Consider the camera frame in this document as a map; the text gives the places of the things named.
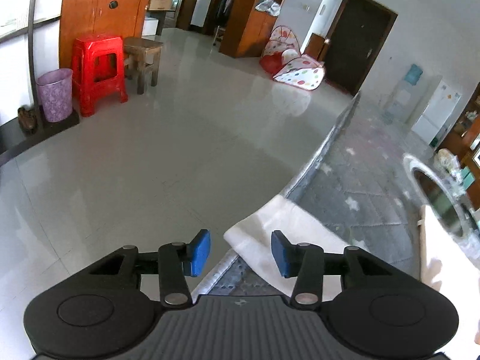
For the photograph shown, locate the wooden display cabinet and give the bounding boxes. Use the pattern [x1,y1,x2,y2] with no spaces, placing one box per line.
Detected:
[218,0,297,59]

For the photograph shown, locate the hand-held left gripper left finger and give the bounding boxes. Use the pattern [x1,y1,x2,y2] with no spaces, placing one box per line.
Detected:
[88,229,212,309]

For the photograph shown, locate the small wooden cabinet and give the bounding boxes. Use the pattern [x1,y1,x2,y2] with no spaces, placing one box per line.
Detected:
[303,32,331,62]

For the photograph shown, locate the tall wooden glass cabinet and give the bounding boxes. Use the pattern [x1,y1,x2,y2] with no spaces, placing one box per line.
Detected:
[437,82,480,211]

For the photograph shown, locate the wooden stool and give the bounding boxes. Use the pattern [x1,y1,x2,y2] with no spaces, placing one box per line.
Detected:
[123,37,164,95]

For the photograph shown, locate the white plastic bag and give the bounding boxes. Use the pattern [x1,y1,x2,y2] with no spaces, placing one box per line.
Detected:
[256,0,281,17]

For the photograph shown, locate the blue water bottle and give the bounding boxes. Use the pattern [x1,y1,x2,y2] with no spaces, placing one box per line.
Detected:
[404,64,424,85]

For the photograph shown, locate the purple waste bin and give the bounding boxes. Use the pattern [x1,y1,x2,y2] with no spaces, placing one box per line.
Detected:
[36,68,74,123]

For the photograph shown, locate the brown shoes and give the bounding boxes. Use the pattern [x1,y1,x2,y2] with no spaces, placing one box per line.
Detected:
[17,106,38,134]

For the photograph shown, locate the red plastic stool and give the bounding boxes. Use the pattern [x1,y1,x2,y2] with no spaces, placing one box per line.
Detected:
[71,34,129,118]

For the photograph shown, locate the polka dot play tent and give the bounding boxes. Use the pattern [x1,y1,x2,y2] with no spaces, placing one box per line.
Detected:
[260,25,326,91]

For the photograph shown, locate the white refrigerator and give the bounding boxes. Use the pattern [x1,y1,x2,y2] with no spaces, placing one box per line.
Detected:
[410,79,463,147]

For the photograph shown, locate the white garment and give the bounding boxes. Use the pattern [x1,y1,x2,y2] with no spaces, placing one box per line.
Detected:
[224,194,480,360]

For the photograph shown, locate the white storage box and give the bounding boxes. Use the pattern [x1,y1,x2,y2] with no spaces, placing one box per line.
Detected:
[142,17,160,37]

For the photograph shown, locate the white water dispenser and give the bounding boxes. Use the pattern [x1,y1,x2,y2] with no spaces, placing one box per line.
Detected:
[388,80,415,121]

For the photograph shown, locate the dark entrance door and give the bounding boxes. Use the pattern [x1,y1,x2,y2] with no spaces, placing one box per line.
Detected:
[322,0,398,96]

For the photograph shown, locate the black low platform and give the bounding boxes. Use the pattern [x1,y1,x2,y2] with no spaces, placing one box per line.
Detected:
[0,109,80,167]

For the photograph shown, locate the round inset cooktop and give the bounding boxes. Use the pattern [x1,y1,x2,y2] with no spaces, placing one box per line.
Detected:
[403,152,480,248]

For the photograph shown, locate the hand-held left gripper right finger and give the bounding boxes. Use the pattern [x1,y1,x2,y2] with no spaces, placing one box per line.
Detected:
[271,229,395,309]

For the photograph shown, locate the orange wooden cabinet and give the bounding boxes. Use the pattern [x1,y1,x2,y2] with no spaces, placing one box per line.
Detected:
[59,0,145,70]

